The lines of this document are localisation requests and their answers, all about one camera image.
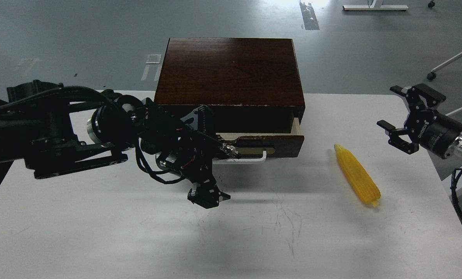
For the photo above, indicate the white desk base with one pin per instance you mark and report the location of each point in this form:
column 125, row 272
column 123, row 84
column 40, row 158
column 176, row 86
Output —
column 375, row 5

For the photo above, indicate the yellow corn cob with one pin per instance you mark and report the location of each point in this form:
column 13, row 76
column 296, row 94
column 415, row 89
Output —
column 358, row 178

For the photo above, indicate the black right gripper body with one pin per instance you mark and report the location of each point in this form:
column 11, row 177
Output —
column 434, row 131

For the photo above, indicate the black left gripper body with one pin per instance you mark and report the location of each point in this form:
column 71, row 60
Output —
column 172, row 149

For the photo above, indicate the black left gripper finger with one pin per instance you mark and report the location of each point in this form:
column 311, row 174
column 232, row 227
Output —
column 223, row 151
column 206, row 193

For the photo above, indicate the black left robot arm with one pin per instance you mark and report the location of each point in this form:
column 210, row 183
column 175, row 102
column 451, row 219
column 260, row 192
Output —
column 59, row 130

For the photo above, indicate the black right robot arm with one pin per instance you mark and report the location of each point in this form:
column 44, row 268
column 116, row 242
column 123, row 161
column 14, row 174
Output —
column 456, row 174

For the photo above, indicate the dark wooden drawer cabinet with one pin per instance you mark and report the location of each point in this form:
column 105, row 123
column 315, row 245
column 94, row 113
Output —
column 252, row 85

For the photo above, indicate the wooden drawer with white handle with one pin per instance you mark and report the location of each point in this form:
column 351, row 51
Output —
column 255, row 148

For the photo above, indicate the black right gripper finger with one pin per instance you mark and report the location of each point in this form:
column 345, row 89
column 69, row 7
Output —
column 395, row 137
column 419, row 97

